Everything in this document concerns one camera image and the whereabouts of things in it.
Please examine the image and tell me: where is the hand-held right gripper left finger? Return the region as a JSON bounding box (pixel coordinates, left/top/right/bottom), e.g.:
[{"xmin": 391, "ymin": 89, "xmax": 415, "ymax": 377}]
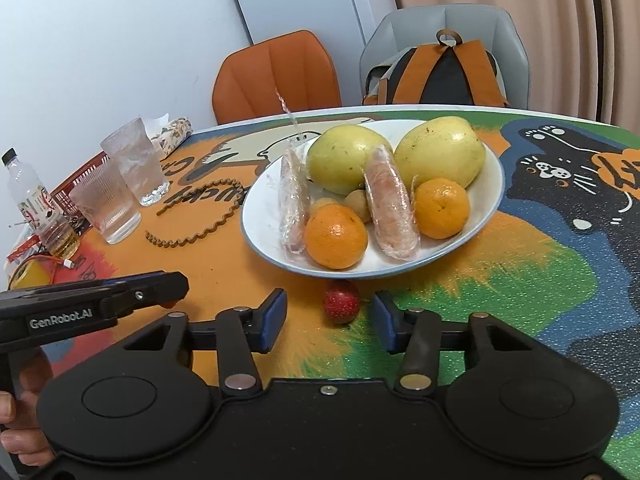
[{"xmin": 120, "ymin": 288, "xmax": 288, "ymax": 396}]

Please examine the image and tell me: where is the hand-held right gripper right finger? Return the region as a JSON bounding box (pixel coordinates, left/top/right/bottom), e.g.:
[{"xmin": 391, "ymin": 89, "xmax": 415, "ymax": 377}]
[{"xmin": 371, "ymin": 291, "xmax": 538, "ymax": 396}]

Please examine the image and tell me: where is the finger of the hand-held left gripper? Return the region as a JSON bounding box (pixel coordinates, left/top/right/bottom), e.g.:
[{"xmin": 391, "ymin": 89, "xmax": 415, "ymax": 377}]
[
  {"xmin": 107, "ymin": 272, "xmax": 190, "ymax": 317},
  {"xmin": 0, "ymin": 270, "xmax": 169, "ymax": 304}
]

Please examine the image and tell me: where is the red lychee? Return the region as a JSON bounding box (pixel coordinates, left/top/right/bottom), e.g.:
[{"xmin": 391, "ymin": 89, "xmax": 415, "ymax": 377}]
[{"xmin": 322, "ymin": 281, "xmax": 361, "ymax": 325}]

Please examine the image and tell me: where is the large orange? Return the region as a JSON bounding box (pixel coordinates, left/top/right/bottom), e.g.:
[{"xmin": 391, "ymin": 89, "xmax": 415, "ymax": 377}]
[{"xmin": 304, "ymin": 204, "xmax": 369, "ymax": 271}]

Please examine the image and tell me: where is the plastic sausage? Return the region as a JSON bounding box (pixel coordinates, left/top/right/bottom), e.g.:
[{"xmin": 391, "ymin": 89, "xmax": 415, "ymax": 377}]
[
  {"xmin": 363, "ymin": 145, "xmax": 421, "ymax": 261},
  {"xmin": 265, "ymin": 87, "xmax": 315, "ymax": 256}
]

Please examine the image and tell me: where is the small orange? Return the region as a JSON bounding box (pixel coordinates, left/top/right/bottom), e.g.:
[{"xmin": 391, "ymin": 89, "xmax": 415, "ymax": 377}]
[{"xmin": 414, "ymin": 178, "xmax": 472, "ymax": 240}]

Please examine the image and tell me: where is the white plate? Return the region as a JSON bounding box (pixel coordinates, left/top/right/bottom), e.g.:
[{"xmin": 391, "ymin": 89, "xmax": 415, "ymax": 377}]
[{"xmin": 241, "ymin": 119, "xmax": 505, "ymax": 281}]

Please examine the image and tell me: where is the person's left hand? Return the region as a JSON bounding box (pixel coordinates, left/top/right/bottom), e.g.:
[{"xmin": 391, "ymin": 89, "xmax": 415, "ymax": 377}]
[{"xmin": 0, "ymin": 347, "xmax": 55, "ymax": 468}]

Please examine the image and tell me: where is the short ribbed drinking glass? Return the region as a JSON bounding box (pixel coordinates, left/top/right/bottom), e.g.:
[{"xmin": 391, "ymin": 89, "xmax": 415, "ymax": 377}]
[{"xmin": 68, "ymin": 161, "xmax": 142, "ymax": 245}]

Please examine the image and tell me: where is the clear plastic bottle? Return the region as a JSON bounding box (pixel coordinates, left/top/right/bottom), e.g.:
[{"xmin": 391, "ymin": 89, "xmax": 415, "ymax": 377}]
[{"xmin": 0, "ymin": 148, "xmax": 81, "ymax": 258}]

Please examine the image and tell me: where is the red plastic basket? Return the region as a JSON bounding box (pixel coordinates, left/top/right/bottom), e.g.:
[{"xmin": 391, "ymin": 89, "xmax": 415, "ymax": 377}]
[{"xmin": 50, "ymin": 152, "xmax": 111, "ymax": 211}]

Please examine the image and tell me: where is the cat print tablecloth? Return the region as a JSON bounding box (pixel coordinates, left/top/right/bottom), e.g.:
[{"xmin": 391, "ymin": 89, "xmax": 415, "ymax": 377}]
[{"xmin": 0, "ymin": 104, "xmax": 640, "ymax": 480}]

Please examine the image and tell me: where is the tall textured drinking glass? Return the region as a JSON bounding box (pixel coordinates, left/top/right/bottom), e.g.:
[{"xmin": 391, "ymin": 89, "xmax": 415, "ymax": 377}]
[{"xmin": 100, "ymin": 117, "xmax": 171, "ymax": 207}]

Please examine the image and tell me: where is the patterned pouch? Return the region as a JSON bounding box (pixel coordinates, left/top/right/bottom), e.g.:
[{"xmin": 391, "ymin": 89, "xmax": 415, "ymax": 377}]
[{"xmin": 150, "ymin": 116, "xmax": 194, "ymax": 157}]

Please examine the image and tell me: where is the spotted yellow pear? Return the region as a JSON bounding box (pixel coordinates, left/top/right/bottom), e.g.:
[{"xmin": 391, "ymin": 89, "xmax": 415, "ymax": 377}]
[{"xmin": 305, "ymin": 125, "xmax": 396, "ymax": 196}]

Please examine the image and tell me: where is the orange chair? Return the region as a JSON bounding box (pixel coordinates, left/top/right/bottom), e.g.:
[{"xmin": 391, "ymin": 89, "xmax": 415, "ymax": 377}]
[{"xmin": 212, "ymin": 30, "xmax": 342, "ymax": 125}]

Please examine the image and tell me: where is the orange and black backpack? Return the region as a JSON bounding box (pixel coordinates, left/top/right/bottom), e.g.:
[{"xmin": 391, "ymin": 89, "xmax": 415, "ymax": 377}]
[{"xmin": 362, "ymin": 30, "xmax": 511, "ymax": 107}]

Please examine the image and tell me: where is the grey chair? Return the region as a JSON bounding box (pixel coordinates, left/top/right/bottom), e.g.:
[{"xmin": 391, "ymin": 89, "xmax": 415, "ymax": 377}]
[{"xmin": 359, "ymin": 4, "xmax": 531, "ymax": 110}]

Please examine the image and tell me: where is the white cable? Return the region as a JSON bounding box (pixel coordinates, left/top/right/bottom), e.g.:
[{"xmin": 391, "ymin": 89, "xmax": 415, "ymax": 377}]
[{"xmin": 30, "ymin": 255, "xmax": 108, "ymax": 281}]

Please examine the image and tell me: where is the wavy wooden ring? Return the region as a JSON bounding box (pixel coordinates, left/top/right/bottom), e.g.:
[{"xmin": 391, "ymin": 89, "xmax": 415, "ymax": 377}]
[{"xmin": 145, "ymin": 176, "xmax": 249, "ymax": 250}]

